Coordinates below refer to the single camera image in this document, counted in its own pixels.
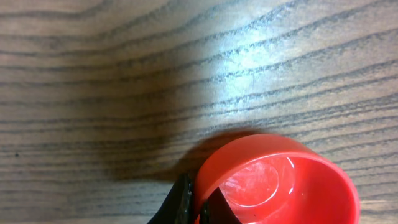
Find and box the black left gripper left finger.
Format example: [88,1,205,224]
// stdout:
[148,174,193,224]

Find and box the red plastic measuring scoop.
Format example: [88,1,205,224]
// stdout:
[193,134,361,224]

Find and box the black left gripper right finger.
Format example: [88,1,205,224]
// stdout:
[199,188,242,224]

